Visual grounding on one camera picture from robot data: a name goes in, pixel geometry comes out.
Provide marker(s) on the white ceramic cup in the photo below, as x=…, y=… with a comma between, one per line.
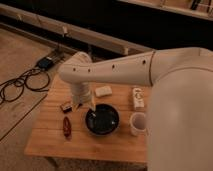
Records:
x=137, y=123

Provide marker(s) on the dark ceramic bowl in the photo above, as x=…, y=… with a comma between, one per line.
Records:
x=104, y=120

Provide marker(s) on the white rectangular sponge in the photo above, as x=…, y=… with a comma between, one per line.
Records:
x=103, y=91

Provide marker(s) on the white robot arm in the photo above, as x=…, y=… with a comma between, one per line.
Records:
x=180, y=106

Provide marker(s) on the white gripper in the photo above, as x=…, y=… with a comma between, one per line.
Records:
x=81, y=93

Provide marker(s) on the dark rectangular bar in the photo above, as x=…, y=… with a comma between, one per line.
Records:
x=66, y=107

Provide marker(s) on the white box with print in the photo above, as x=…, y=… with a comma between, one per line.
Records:
x=138, y=100

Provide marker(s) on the black power adapter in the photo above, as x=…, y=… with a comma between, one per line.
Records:
x=45, y=63

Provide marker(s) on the wooden table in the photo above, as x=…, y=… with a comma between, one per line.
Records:
x=47, y=138

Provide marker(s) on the red brown oblong object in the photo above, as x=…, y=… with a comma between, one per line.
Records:
x=66, y=128

